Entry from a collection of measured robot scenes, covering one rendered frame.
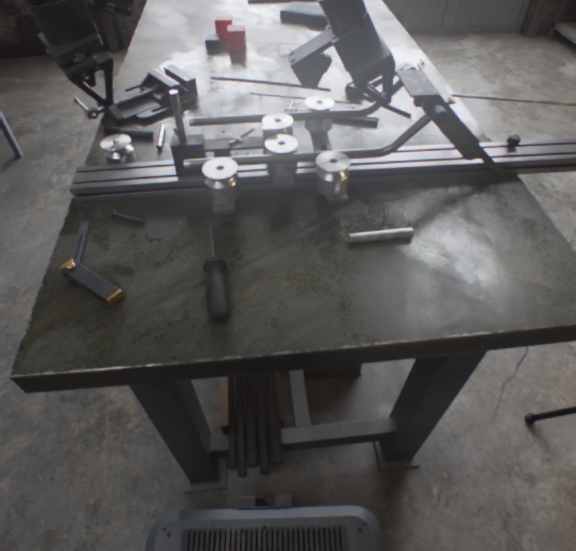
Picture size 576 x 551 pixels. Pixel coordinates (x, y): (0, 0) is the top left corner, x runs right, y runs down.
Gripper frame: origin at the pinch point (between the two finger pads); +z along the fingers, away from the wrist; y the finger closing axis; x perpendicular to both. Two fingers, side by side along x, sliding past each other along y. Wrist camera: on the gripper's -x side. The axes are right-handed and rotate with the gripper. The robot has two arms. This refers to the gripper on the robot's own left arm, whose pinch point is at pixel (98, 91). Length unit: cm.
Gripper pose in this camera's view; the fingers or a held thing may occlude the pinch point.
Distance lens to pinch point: 77.2
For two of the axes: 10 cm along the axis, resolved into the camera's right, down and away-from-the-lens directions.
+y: -5.9, -6.0, 5.4
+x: -8.0, 5.5, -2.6
